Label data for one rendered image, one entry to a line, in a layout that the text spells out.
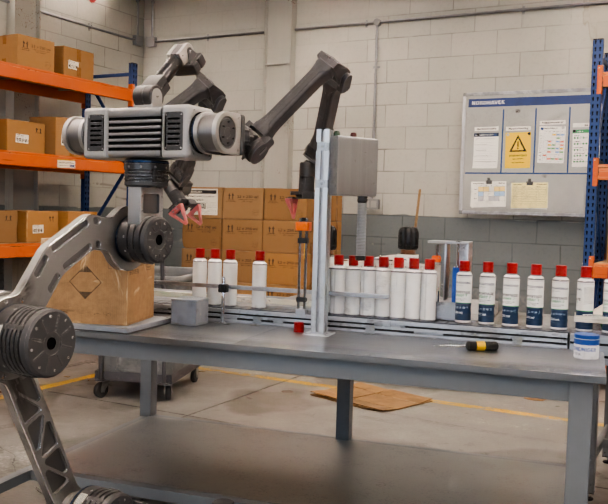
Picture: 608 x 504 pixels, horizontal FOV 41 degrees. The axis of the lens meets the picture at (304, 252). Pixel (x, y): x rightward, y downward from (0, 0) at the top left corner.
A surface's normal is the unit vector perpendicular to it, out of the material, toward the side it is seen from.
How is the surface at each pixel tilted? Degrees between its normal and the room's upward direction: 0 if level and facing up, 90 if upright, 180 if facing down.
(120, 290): 90
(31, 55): 90
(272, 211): 91
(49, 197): 90
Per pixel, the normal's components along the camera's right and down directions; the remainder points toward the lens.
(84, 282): -0.18, 0.04
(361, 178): 0.58, 0.06
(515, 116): -0.47, 0.04
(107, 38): 0.88, 0.05
